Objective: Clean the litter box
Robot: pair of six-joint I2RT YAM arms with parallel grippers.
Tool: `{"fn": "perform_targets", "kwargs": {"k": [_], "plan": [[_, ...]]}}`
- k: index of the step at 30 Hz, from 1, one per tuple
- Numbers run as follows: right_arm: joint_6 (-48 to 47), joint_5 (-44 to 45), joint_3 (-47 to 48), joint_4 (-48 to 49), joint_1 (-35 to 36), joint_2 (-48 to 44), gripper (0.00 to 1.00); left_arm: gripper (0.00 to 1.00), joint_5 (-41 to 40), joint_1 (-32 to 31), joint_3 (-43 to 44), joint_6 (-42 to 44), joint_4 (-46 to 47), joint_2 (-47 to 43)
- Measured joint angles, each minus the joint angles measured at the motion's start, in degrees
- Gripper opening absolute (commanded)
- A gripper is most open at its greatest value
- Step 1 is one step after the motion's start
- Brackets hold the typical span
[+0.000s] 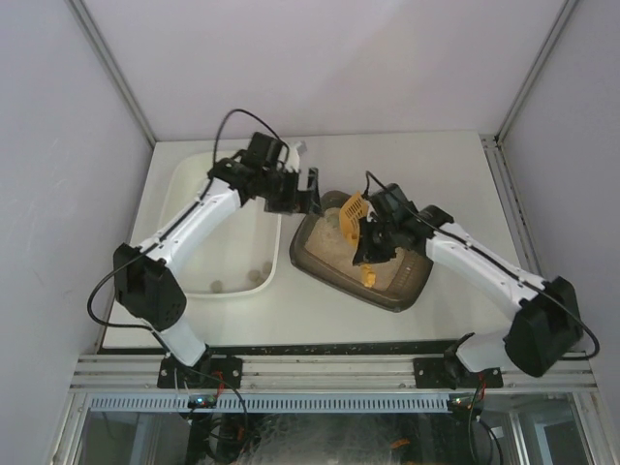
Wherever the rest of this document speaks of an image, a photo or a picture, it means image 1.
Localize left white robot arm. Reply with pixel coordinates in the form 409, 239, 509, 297
113, 158, 321, 367

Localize right aluminium side rail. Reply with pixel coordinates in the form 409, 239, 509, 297
480, 135, 549, 277

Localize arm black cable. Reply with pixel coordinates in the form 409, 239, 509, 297
363, 169, 602, 360
86, 108, 282, 335

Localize right aluminium frame post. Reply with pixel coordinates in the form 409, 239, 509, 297
495, 0, 581, 145

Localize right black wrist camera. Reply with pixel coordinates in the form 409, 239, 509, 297
369, 183, 412, 224

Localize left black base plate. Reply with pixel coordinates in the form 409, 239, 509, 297
157, 356, 243, 389

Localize aluminium frame post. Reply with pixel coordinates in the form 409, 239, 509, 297
65, 0, 157, 148
495, 0, 581, 145

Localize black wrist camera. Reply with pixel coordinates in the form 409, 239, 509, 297
369, 183, 412, 224
241, 132, 285, 170

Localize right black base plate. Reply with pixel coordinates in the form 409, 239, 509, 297
413, 356, 504, 390

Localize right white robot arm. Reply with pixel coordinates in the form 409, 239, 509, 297
354, 206, 585, 378

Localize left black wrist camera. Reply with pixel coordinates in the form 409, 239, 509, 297
241, 132, 285, 170

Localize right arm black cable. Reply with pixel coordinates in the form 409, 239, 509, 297
363, 169, 602, 360

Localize dark brown litter box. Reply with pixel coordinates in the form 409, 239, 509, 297
290, 190, 432, 313

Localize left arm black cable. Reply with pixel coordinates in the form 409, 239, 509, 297
86, 108, 282, 335

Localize yellow litter scoop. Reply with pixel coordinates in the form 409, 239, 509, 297
339, 192, 376, 289

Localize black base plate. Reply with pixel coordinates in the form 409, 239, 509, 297
413, 356, 504, 390
157, 356, 243, 389

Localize left aluminium frame post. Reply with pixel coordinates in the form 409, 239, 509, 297
65, 0, 157, 148

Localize white plastic tray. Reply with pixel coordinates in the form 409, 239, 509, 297
158, 152, 281, 296

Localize grey slotted cable duct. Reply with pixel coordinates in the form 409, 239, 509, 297
89, 392, 573, 414

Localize aluminium front rail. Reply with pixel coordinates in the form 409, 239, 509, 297
70, 355, 597, 393

